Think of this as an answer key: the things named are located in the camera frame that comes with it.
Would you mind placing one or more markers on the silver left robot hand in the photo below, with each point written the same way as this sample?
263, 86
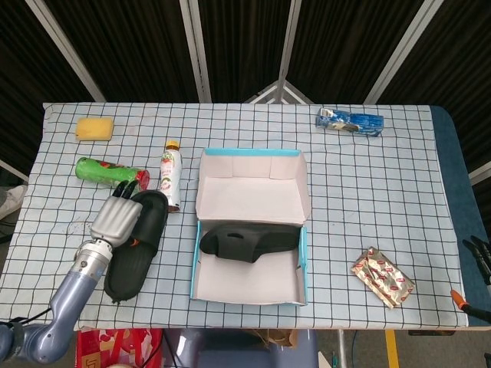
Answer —
115, 220

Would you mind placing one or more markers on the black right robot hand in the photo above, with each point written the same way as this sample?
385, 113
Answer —
482, 253

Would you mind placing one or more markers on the black slipper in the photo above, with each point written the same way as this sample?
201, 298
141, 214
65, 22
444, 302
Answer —
149, 226
245, 245

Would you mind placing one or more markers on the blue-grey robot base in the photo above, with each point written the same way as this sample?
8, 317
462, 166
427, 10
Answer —
238, 352

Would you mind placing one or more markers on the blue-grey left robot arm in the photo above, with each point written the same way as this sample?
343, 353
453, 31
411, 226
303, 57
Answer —
69, 295

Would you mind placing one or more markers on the light blue shoe box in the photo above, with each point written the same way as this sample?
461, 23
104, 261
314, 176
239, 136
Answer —
249, 191

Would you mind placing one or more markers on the blue snack package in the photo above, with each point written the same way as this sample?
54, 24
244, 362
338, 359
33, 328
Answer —
349, 122

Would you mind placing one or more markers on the green chips can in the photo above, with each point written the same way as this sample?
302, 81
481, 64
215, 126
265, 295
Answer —
99, 172

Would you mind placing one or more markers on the white drink bottle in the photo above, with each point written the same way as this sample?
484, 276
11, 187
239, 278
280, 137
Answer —
170, 176

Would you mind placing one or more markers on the yellow sponge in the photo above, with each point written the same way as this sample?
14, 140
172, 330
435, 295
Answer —
94, 129

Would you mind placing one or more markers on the gold red candy packet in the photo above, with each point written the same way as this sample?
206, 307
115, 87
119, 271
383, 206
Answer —
383, 276

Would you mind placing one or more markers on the checkered tablecloth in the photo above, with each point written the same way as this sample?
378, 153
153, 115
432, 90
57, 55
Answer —
383, 191

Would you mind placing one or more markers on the red patterned bag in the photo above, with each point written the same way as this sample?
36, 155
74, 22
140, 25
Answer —
115, 347

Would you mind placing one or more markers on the metal table leg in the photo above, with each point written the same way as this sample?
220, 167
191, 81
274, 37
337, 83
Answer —
342, 349

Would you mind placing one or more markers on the black white-framed folding screen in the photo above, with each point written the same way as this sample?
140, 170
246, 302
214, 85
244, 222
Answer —
134, 46

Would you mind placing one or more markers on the brown paper bag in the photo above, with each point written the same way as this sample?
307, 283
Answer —
278, 337

